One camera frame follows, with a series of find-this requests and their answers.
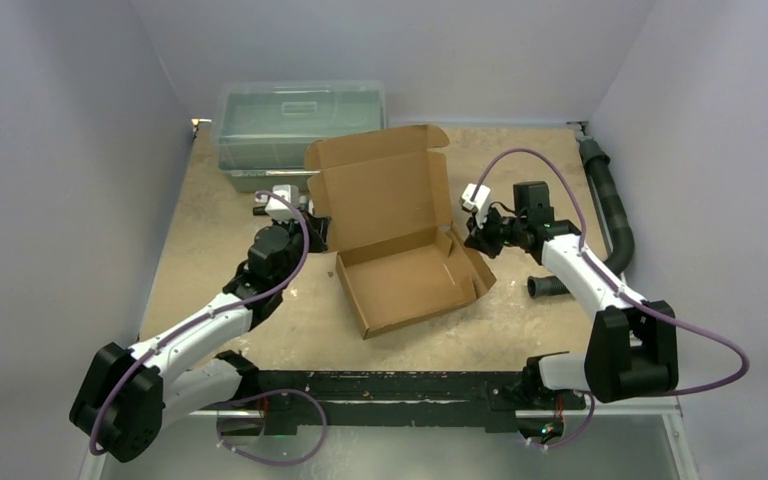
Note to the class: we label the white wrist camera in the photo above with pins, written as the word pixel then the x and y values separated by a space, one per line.
pixel 283 203
pixel 475 200

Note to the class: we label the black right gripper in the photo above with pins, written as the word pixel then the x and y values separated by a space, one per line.
pixel 484 234

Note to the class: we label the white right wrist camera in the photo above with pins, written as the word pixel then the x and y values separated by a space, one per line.
pixel 475 200

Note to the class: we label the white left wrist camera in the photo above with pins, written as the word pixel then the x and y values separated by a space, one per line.
pixel 283 203

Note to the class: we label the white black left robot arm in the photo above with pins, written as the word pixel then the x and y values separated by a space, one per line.
pixel 129 394

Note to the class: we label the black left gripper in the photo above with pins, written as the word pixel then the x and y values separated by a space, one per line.
pixel 316 230

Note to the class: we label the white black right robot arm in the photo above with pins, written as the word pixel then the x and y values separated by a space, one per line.
pixel 631 351

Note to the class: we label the brown cardboard box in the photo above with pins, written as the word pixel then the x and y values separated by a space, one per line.
pixel 399 256

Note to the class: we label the clear plastic storage bin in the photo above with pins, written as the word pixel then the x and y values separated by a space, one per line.
pixel 261 130

